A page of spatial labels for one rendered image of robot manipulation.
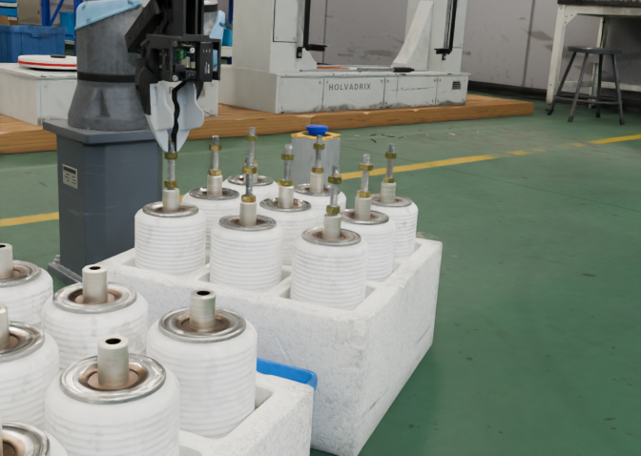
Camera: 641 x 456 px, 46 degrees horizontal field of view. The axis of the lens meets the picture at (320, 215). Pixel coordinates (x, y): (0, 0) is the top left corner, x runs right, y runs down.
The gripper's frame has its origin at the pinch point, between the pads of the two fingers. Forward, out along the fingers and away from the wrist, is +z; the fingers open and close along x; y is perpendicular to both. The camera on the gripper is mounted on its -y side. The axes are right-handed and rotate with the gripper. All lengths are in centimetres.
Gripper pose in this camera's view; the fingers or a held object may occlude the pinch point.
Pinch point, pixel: (169, 140)
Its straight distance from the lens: 103.5
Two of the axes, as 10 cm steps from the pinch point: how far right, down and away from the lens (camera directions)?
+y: 6.1, 2.3, -7.6
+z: -0.6, 9.7, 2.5
